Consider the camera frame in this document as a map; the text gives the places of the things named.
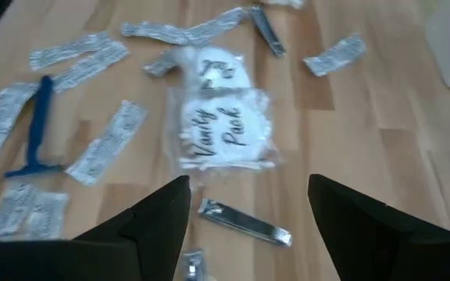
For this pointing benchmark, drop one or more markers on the blue disposable razor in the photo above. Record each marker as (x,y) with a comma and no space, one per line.
(37,125)

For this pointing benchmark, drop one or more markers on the clear vanity pack bag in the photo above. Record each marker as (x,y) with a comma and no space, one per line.
(225,129)
(219,70)

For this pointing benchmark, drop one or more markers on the silver nail clipper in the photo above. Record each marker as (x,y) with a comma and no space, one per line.
(244,223)
(268,33)

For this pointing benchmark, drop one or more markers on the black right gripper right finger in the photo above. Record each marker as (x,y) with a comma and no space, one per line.
(358,242)

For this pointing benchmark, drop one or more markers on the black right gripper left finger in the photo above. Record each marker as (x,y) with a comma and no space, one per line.
(158,234)

